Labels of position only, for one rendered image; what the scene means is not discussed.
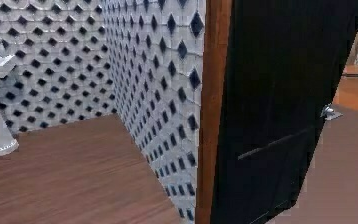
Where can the brown wooden door frame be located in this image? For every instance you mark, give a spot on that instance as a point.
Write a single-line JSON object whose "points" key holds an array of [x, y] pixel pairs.
{"points": [[210, 110]]}

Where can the black room door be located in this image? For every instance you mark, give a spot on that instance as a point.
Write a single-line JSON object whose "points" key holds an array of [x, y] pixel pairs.
{"points": [[273, 110]]}

